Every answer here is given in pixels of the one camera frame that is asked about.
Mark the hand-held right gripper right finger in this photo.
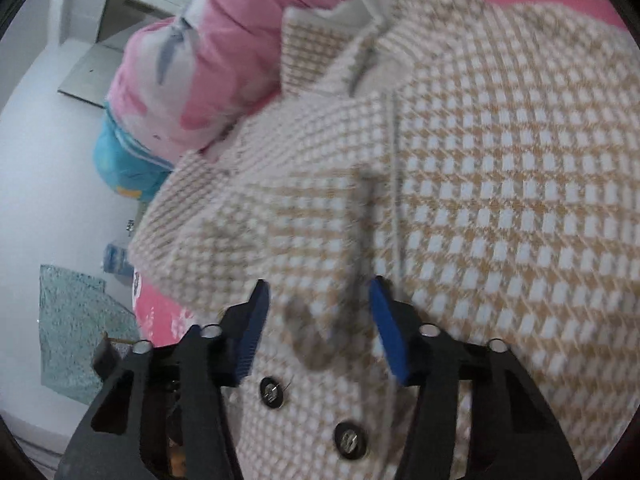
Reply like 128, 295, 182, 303
368, 275, 584, 480

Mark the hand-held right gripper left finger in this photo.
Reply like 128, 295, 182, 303
55, 279, 271, 480

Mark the beige white houndstooth jacket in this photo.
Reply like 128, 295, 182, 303
127, 0, 640, 480

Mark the pink floral bed sheet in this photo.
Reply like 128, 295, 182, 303
131, 0, 630, 351

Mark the teal speckled mat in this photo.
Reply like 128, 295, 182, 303
39, 264, 142, 406

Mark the pink and blue printed quilt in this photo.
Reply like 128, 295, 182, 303
94, 0, 551, 204

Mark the grey board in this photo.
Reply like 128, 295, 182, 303
57, 42, 127, 109

